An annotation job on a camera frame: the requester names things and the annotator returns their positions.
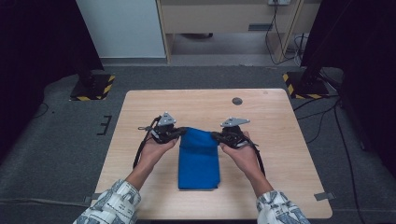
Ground blue towel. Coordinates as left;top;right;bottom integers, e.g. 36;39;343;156
177;126;221;191

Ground long black floor cable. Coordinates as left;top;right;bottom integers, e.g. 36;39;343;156
333;102;362;224

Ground grey tape piece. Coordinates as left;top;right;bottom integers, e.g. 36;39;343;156
313;191;337;202
82;192;103;205

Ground black stand base yellow stripes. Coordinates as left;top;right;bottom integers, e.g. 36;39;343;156
282;71;331;101
69;73;116;102

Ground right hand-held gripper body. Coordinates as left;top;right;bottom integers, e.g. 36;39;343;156
219;117;251;149

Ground white panel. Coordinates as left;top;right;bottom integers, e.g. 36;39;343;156
76;0;166;60

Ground dark curtain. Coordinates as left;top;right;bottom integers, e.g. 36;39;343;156
300;0;396;171
0;0;105;157

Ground person's right hand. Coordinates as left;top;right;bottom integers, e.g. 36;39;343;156
219;131;262;180

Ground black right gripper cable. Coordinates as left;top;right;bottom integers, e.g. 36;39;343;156
247;140;266;177

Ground black hanging cable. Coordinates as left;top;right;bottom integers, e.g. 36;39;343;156
264;4;297;66

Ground person's left hand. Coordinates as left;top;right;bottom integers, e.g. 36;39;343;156
136;136;180;171

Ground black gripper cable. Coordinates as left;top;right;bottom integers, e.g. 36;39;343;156
133;116;163;170
247;140;266;177

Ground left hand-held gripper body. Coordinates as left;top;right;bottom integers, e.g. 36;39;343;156
149;111;180;145

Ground light wooden desk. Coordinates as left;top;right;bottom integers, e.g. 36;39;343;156
155;0;322;64

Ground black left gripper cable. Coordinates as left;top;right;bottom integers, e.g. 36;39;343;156
133;116;163;170

